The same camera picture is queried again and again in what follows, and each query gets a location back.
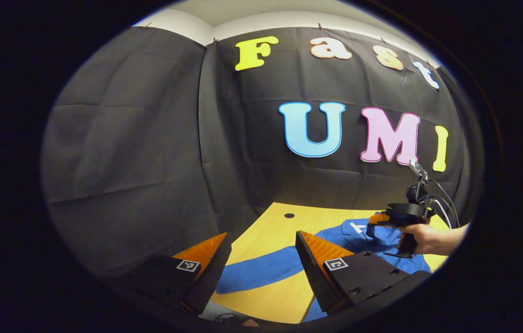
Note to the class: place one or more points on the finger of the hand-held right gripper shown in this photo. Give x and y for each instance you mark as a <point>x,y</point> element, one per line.
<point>379,218</point>

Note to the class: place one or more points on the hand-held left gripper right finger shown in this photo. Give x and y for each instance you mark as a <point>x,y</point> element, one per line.
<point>312,273</point>

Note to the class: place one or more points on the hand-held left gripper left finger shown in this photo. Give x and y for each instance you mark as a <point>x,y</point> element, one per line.
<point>213,273</point>

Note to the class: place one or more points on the blue shirt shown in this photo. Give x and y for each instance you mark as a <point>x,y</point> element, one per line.
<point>261,273</point>

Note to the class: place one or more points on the black backdrop cloth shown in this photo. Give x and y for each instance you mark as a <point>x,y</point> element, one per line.
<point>141,129</point>

